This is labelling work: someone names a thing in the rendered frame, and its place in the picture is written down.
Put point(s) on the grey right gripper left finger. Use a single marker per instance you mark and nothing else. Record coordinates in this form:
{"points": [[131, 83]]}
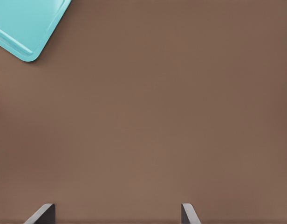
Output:
{"points": [[44, 215]]}

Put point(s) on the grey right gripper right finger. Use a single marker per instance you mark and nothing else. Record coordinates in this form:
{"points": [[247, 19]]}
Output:
{"points": [[188, 215]]}

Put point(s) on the turquoise plastic tray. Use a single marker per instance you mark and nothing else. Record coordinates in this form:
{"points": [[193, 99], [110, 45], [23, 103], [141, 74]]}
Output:
{"points": [[22, 25]]}

